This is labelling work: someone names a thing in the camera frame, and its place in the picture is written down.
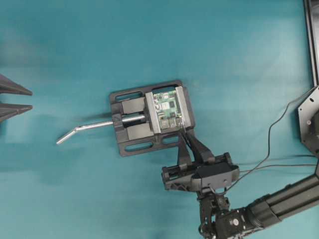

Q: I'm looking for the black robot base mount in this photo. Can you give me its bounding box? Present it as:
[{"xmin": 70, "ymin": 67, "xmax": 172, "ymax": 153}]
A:
[{"xmin": 298, "ymin": 86, "xmax": 319, "ymax": 158}]

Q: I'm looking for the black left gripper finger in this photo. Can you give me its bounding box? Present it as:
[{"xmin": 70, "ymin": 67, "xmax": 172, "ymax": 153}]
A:
[
  {"xmin": 0, "ymin": 74, "xmax": 33, "ymax": 96},
  {"xmin": 0, "ymin": 104, "xmax": 33, "ymax": 121}
]

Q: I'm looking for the thin black camera cable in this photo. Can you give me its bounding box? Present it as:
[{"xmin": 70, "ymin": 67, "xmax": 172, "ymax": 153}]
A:
[{"xmin": 209, "ymin": 92, "xmax": 319, "ymax": 196}]

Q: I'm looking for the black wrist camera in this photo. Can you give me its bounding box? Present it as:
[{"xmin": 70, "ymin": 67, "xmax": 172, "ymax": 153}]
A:
[{"xmin": 190, "ymin": 162, "xmax": 240, "ymax": 193}]

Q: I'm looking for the black aluminium frame rail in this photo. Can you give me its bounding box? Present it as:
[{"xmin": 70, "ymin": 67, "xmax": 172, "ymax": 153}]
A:
[{"xmin": 303, "ymin": 0, "xmax": 319, "ymax": 86}]

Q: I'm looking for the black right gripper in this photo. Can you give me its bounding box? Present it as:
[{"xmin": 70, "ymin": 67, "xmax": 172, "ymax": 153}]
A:
[{"xmin": 161, "ymin": 134, "xmax": 234, "ymax": 191}]

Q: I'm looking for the black bench vise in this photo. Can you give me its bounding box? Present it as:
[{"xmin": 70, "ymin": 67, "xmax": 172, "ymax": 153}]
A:
[{"xmin": 109, "ymin": 80, "xmax": 195, "ymax": 156}]

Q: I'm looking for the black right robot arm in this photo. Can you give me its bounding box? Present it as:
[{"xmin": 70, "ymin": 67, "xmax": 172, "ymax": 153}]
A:
[{"xmin": 161, "ymin": 133, "xmax": 319, "ymax": 239}]

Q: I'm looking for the silver vise screw handle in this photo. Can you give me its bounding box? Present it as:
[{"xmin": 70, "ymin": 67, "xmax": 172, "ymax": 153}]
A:
[{"xmin": 56, "ymin": 115, "xmax": 146, "ymax": 145}]

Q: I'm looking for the green circuit board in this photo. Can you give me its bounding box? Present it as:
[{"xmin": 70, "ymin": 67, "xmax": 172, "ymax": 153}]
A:
[{"xmin": 153, "ymin": 90, "xmax": 183, "ymax": 130}]

